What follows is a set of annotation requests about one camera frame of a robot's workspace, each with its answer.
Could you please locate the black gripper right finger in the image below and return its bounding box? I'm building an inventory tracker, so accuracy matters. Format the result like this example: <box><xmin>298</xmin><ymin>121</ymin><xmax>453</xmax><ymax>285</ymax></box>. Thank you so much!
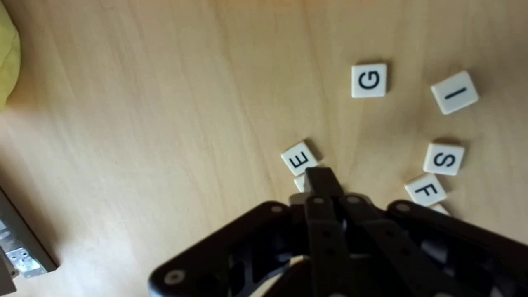
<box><xmin>321</xmin><ymin>166</ymin><xmax>528</xmax><ymax>297</ymax></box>

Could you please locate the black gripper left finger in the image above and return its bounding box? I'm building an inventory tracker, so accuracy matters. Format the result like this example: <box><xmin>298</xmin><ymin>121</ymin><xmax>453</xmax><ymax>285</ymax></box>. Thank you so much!
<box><xmin>147</xmin><ymin>166</ymin><xmax>354</xmax><ymax>297</ymax></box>

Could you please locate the white letter tile E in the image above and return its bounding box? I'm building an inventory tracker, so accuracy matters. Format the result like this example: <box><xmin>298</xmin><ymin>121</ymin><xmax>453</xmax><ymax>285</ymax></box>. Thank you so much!
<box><xmin>279</xmin><ymin>139</ymin><xmax>321</xmax><ymax>177</ymax></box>

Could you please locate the white letter tile S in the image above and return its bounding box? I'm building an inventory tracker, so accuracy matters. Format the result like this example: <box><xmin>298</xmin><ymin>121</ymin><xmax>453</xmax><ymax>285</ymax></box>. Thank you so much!
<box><xmin>421</xmin><ymin>141</ymin><xmax>467</xmax><ymax>177</ymax></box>

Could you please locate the white letter tile G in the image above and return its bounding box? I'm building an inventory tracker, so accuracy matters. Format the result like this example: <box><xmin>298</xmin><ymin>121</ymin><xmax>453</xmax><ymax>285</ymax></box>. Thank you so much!
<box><xmin>350</xmin><ymin>60</ymin><xmax>390</xmax><ymax>100</ymax></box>

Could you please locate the white letter tile I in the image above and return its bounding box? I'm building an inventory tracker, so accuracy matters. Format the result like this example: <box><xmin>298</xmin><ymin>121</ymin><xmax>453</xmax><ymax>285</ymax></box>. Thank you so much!
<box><xmin>430</xmin><ymin>69</ymin><xmax>482</xmax><ymax>116</ymax></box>

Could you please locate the grey metal tool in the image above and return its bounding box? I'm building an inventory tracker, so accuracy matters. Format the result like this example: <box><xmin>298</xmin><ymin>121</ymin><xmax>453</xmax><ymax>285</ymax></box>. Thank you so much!
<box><xmin>0</xmin><ymin>186</ymin><xmax>62</xmax><ymax>297</ymax></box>

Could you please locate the yellow banana-shaped case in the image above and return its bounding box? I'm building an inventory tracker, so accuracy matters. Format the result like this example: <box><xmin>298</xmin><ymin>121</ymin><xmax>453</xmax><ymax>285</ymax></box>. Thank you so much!
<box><xmin>0</xmin><ymin>1</ymin><xmax>24</xmax><ymax>108</ymax></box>

